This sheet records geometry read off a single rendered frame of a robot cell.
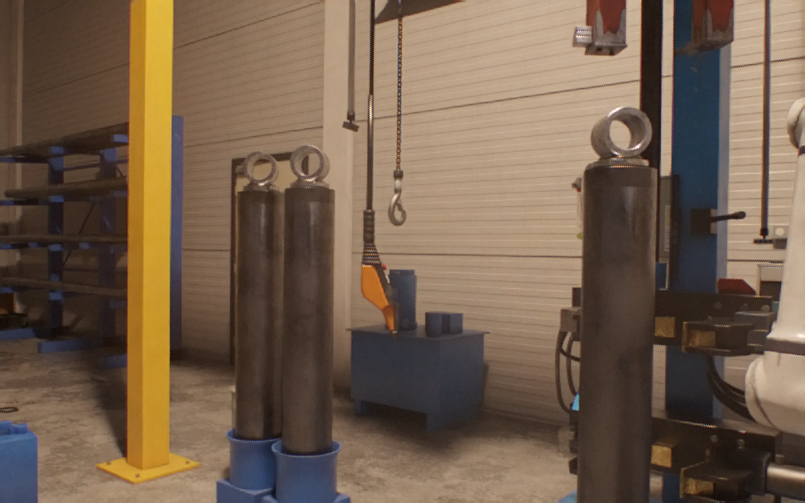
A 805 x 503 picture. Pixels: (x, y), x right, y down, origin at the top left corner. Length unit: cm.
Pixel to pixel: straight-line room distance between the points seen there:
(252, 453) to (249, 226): 100
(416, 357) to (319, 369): 186
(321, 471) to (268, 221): 109
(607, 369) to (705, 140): 116
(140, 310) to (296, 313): 125
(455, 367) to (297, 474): 202
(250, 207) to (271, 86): 399
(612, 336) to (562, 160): 293
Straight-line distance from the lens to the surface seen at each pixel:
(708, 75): 295
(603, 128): 212
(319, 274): 281
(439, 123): 548
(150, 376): 389
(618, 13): 254
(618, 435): 213
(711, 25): 266
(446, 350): 458
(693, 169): 290
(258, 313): 305
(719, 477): 240
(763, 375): 166
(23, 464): 358
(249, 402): 312
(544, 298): 491
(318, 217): 280
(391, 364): 479
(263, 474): 318
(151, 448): 398
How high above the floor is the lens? 122
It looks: 1 degrees down
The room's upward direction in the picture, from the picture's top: 1 degrees clockwise
